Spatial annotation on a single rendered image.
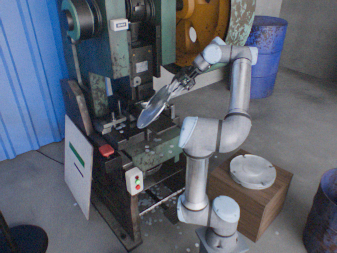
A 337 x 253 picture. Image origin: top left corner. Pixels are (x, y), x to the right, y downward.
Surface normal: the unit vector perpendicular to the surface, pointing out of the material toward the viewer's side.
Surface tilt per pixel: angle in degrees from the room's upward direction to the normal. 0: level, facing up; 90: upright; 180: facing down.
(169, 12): 90
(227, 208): 8
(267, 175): 0
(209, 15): 90
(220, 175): 0
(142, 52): 90
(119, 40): 90
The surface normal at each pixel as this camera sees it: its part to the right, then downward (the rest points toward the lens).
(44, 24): 0.63, 0.42
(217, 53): -0.21, 0.35
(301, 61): -0.78, 0.33
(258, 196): 0.00, -0.84
